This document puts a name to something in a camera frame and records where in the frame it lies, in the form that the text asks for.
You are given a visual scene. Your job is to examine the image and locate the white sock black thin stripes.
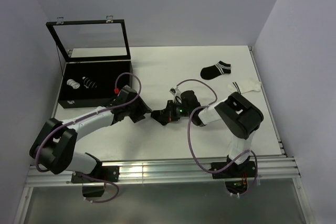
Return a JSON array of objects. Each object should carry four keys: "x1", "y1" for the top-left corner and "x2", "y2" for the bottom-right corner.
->
[{"x1": 66, "y1": 79, "x2": 80, "y2": 90}]

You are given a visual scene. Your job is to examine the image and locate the black sock with purple stripes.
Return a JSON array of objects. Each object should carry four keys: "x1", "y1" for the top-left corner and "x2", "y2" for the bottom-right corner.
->
[{"x1": 151, "y1": 109, "x2": 172, "y2": 126}]

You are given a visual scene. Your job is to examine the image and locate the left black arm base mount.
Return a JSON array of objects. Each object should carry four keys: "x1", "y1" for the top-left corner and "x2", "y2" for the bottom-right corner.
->
[{"x1": 71, "y1": 166, "x2": 120, "y2": 203}]

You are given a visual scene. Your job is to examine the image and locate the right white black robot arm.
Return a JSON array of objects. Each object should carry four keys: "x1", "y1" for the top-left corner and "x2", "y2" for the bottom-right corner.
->
[{"x1": 158, "y1": 90, "x2": 264, "y2": 177}]

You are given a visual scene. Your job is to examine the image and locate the black glass-panel case lid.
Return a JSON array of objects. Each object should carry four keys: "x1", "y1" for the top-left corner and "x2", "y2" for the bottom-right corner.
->
[{"x1": 46, "y1": 15, "x2": 131, "y2": 63}]

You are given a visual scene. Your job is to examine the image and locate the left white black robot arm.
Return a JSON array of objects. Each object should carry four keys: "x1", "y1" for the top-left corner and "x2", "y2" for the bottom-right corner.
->
[{"x1": 29, "y1": 86, "x2": 152, "y2": 182}]

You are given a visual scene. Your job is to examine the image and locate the black display case base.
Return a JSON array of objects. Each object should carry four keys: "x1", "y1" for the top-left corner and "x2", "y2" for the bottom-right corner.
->
[{"x1": 58, "y1": 60, "x2": 133, "y2": 109}]

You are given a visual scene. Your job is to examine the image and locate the black white-striped sock white toe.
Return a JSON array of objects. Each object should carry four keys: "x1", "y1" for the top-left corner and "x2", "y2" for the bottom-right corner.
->
[{"x1": 82, "y1": 77, "x2": 97, "y2": 89}]

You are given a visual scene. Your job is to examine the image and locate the aluminium front frame rail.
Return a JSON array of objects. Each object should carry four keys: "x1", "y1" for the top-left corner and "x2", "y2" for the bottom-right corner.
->
[{"x1": 14, "y1": 155, "x2": 314, "y2": 223}]

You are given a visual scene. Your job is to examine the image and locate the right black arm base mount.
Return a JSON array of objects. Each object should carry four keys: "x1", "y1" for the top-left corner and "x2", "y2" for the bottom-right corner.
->
[{"x1": 209, "y1": 159, "x2": 258, "y2": 198}]

